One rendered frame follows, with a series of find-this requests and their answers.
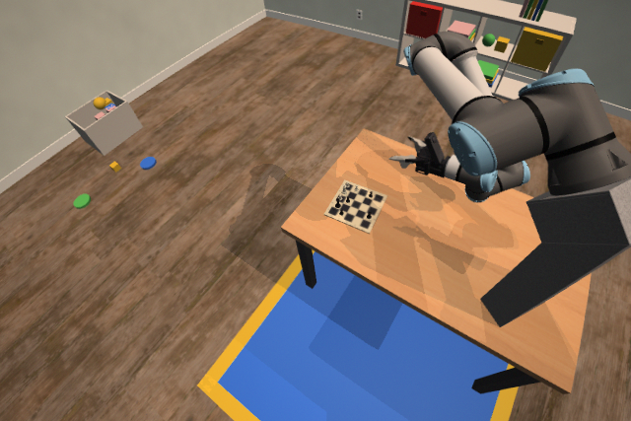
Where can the black and cream chessboard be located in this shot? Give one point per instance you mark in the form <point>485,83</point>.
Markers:
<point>355,212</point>

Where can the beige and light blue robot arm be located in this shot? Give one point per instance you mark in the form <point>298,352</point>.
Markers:
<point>559,115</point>

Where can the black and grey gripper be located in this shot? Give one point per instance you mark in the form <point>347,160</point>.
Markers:
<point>423,156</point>

